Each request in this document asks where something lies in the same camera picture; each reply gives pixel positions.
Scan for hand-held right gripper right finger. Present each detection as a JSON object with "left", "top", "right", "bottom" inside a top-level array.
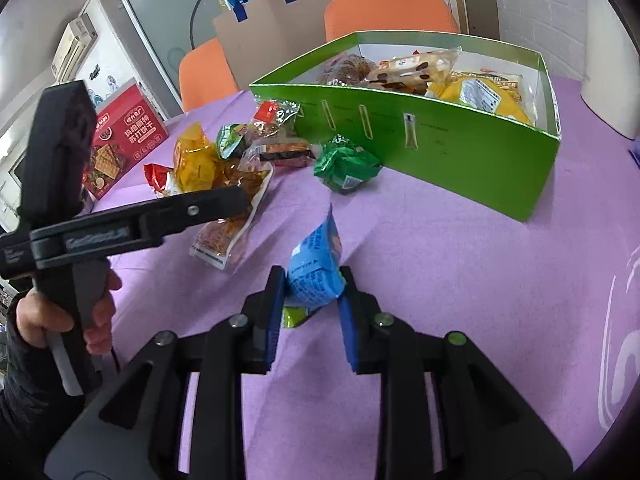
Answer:
[{"left": 337, "top": 266, "right": 576, "bottom": 480}]

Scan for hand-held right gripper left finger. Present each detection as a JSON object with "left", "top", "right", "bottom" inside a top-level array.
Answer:
[{"left": 47, "top": 265, "right": 287, "bottom": 480}]

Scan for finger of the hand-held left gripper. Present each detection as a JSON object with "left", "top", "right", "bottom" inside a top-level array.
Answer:
[{"left": 127, "top": 187, "right": 251, "bottom": 249}]

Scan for blue snack packet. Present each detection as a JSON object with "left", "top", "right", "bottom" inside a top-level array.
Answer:
[{"left": 281, "top": 204, "right": 347, "bottom": 329}]

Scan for green cardboard box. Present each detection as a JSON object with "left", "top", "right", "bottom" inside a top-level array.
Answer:
[{"left": 248, "top": 31, "right": 560, "bottom": 222}]

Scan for large yellow snack bag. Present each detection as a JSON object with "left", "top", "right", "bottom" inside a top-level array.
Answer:
[{"left": 427, "top": 71, "right": 535, "bottom": 127}]

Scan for person's left forearm dark sleeve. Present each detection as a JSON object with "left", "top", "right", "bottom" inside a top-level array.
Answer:
[{"left": 0, "top": 290, "right": 101, "bottom": 466}]

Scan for person's left hand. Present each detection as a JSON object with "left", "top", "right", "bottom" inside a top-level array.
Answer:
[{"left": 15, "top": 267, "right": 123, "bottom": 357}]

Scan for clear packet of orange sticks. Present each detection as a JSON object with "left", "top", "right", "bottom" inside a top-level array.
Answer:
[{"left": 188, "top": 160, "right": 275, "bottom": 272}]

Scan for small yellow snack packet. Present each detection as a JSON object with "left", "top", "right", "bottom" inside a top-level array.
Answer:
[{"left": 172, "top": 122, "right": 222, "bottom": 194}]

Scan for orange red snack packet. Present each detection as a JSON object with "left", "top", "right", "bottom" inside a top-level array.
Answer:
[{"left": 143, "top": 163, "right": 177, "bottom": 197}]

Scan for red biscuit box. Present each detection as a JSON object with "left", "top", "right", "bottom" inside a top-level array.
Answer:
[{"left": 82, "top": 77, "right": 170, "bottom": 202}]

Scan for small green label packet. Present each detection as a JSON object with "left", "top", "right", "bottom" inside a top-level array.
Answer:
[{"left": 215, "top": 123, "right": 249, "bottom": 159}]

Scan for clear packet with red label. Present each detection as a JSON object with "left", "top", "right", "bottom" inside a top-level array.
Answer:
[{"left": 248, "top": 100, "right": 302, "bottom": 139}]

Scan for white air conditioner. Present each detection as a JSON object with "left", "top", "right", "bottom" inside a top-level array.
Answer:
[{"left": 50, "top": 12, "right": 99, "bottom": 81}]

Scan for orange chair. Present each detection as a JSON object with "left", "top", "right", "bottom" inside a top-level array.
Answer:
[
  {"left": 324, "top": 0, "right": 460, "bottom": 44},
  {"left": 178, "top": 37, "right": 240, "bottom": 112}
]

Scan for shiny green foil snack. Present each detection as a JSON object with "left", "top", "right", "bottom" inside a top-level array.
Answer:
[{"left": 313, "top": 135, "right": 384, "bottom": 195}]

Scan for frosted glass door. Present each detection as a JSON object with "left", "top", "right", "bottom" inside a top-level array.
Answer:
[{"left": 107, "top": 0, "right": 227, "bottom": 107}]

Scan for brown bread packet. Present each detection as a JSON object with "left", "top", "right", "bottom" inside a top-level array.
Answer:
[{"left": 317, "top": 52, "right": 379, "bottom": 86}]

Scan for beige spotted snack packet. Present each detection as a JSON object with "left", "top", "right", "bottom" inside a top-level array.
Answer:
[{"left": 367, "top": 48, "right": 462, "bottom": 95}]

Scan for white plastic jug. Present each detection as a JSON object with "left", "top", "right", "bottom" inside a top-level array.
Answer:
[{"left": 580, "top": 60, "right": 640, "bottom": 141}]

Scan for brown paper bag blue handles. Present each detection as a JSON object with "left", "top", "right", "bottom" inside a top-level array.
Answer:
[{"left": 212, "top": 0, "right": 335, "bottom": 92}]

